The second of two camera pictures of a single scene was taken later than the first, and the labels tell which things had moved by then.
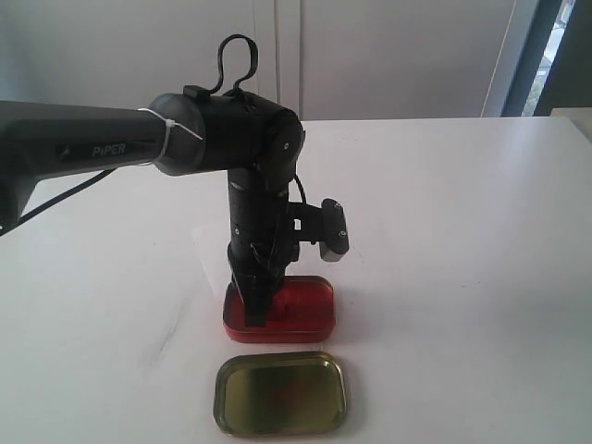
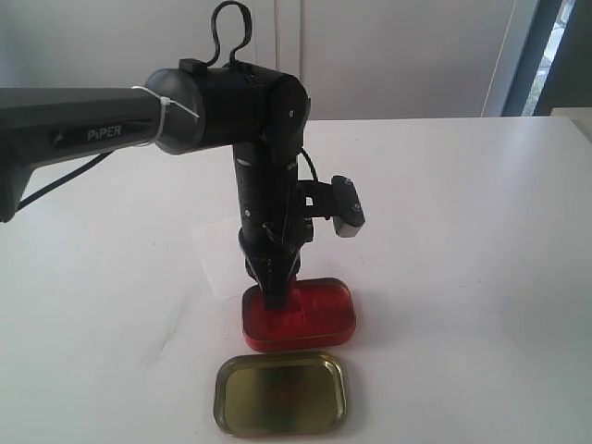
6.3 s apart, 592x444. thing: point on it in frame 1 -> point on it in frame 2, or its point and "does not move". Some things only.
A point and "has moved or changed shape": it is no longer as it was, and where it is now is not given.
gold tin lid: [279, 393] does not move
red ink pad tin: [304, 313] has moved or changed shape
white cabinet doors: [328, 59] does not move
